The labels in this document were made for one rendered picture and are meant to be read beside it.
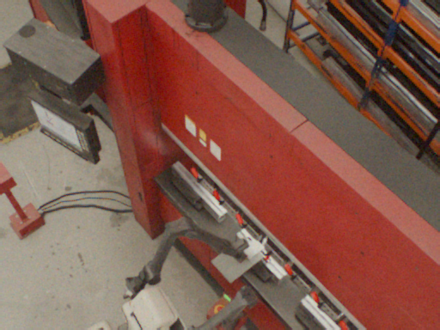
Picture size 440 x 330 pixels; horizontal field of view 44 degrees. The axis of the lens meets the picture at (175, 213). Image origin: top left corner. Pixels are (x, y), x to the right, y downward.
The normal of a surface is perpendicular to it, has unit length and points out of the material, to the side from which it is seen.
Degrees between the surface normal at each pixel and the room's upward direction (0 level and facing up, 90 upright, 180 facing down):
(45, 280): 0
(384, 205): 0
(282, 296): 0
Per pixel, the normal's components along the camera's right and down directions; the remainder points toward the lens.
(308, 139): -0.04, -0.47
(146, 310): -0.68, 0.01
